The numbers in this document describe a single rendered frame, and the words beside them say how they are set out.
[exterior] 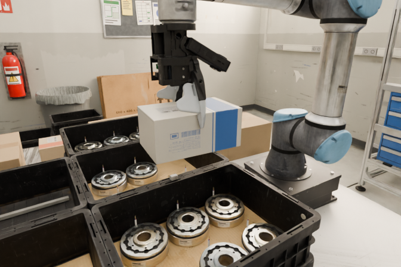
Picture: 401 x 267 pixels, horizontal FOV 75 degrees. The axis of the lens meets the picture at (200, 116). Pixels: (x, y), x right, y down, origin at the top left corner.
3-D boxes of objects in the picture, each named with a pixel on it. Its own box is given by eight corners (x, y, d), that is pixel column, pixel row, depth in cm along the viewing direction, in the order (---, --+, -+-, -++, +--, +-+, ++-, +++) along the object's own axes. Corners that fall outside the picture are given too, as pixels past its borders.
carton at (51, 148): (41, 151, 138) (38, 138, 135) (66, 146, 144) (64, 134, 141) (42, 164, 125) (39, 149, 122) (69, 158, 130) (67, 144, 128)
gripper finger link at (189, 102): (179, 132, 50) (167, 89, 52) (206, 127, 53) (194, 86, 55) (185, 127, 47) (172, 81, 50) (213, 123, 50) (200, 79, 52)
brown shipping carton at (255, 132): (244, 137, 157) (245, 111, 152) (270, 151, 139) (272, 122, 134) (200, 146, 144) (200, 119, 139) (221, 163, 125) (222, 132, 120)
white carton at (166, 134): (213, 129, 70) (214, 96, 67) (240, 145, 60) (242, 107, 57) (139, 143, 61) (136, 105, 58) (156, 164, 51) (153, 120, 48)
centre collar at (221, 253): (227, 248, 54) (227, 245, 54) (243, 264, 51) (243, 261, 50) (207, 259, 52) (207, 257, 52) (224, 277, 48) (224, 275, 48)
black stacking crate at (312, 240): (230, 195, 81) (231, 163, 78) (316, 261, 57) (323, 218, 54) (96, 250, 60) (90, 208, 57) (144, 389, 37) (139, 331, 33)
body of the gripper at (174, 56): (151, 83, 56) (147, 24, 53) (187, 80, 60) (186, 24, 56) (163, 89, 50) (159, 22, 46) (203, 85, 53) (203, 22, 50)
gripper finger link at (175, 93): (152, 103, 64) (157, 75, 57) (175, 101, 66) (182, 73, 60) (156, 114, 62) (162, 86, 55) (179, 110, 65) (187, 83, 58)
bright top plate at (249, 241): (263, 219, 64) (263, 216, 64) (299, 244, 56) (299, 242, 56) (233, 236, 58) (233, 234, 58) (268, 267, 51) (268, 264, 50)
